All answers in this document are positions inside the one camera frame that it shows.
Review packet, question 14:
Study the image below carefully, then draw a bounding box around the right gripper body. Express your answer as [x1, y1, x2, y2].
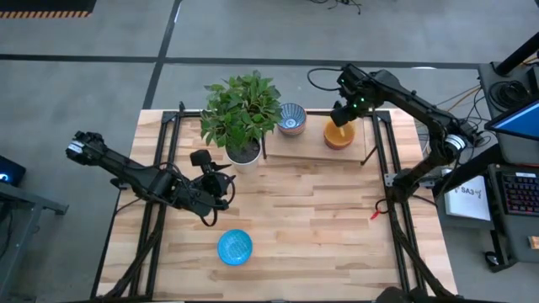
[329, 103, 360, 127]

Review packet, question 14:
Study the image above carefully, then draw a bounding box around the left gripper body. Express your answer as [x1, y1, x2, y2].
[197, 171, 235, 211]

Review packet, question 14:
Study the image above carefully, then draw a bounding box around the yellow translucent plastic bowl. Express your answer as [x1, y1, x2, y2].
[323, 119, 356, 146]

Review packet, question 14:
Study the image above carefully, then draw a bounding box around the blue white patterned bowl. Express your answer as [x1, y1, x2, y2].
[276, 102, 307, 132]

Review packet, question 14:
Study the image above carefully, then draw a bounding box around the wooden shelf with black legs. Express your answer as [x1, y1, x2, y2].
[261, 109, 379, 167]

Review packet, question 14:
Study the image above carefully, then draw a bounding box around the white plant pot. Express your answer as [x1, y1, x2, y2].
[224, 141, 263, 175]

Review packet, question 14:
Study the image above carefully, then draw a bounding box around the orange patterned bowl, blue inside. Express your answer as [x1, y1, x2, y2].
[216, 228, 254, 267]

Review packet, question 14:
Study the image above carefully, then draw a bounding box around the green leafy plant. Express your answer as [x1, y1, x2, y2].
[200, 70, 283, 155]

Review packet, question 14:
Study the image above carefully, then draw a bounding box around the white paper sheet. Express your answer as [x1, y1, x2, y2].
[444, 184, 493, 223]

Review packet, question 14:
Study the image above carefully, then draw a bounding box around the laptop with blue screen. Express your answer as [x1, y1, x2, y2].
[483, 98, 539, 142]

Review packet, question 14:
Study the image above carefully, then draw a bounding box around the black pole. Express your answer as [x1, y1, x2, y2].
[494, 31, 539, 77]

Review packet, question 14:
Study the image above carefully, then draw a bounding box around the black round object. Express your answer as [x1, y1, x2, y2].
[376, 285, 429, 303]

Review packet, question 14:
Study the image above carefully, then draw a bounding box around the grey side table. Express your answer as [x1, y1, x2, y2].
[0, 180, 71, 303]

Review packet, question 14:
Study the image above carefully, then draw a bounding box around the black keyboard with coloured keys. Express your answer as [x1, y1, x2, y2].
[499, 170, 539, 218]

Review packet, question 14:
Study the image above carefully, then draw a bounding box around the black device with blue light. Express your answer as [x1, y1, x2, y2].
[0, 154, 27, 188]

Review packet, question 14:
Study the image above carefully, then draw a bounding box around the grey operator desk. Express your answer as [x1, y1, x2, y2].
[433, 61, 539, 274]

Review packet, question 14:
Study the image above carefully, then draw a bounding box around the black mat with hazard stripes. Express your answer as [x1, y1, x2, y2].
[0, 0, 99, 19]

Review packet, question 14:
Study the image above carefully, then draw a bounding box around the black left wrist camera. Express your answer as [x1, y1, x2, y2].
[189, 149, 213, 167]

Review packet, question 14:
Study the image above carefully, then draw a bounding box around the black aluminium rig frame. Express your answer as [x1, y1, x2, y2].
[90, 100, 460, 303]

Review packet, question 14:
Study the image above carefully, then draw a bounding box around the coiled black cable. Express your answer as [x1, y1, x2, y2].
[488, 79, 530, 111]

